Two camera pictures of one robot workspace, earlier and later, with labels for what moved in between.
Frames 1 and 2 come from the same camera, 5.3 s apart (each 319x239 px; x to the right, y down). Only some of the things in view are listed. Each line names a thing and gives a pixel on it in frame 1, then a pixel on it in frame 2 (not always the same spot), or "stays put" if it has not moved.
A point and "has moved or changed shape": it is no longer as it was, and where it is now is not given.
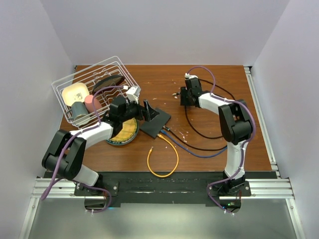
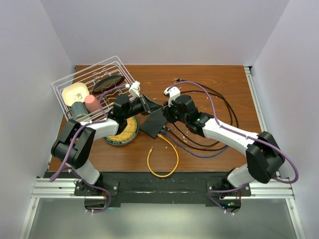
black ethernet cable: [227, 91] has moved or changed shape
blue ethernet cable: [165, 133] stays put
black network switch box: [152, 128] stays put
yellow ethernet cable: [161, 137] stays put
